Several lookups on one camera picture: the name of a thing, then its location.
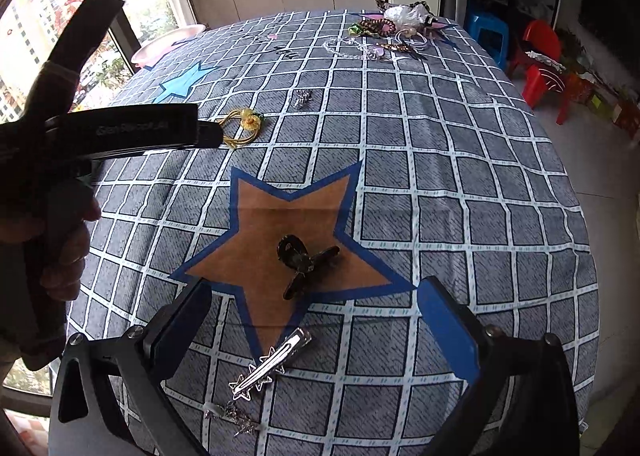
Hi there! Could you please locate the pile of hair accessories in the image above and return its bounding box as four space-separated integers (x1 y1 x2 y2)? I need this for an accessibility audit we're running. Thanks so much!
325 0 456 63

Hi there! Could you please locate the yellow flower hair tie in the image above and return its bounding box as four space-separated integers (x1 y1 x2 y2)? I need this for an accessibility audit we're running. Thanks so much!
220 107 264 151

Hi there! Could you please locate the checked blue-grey tablecloth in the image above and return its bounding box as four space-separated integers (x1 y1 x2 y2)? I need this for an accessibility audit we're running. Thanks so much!
65 8 601 456

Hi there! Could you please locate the pink plastic basin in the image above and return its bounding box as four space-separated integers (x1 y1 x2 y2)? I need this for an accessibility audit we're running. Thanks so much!
131 23 207 69

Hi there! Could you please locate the red plastic chair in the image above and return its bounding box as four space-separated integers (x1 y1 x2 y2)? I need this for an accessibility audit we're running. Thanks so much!
509 18 576 125

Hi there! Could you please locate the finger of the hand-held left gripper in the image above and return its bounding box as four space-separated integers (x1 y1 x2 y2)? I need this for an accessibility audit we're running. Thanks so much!
145 119 224 155

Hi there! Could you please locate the person's left hand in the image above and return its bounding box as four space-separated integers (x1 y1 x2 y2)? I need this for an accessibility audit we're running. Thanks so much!
40 196 101 304

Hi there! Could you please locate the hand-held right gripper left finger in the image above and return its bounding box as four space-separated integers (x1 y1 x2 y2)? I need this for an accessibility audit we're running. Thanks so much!
47 278 213 456

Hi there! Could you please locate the small metal tassel hair clip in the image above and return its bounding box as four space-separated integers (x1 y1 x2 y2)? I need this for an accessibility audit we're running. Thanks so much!
204 400 263 438

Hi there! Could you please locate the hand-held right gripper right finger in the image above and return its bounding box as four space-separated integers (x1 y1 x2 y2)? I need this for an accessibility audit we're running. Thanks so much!
417 276 581 456

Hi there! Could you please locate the silver star hair clip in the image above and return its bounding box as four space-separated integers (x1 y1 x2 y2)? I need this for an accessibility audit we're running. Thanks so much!
229 328 314 399

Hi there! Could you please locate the blue plastic stool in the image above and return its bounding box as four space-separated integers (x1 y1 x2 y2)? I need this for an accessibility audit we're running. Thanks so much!
465 10 509 68

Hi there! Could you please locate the small black claw clip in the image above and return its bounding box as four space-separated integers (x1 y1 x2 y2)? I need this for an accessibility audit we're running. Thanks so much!
276 233 343 301

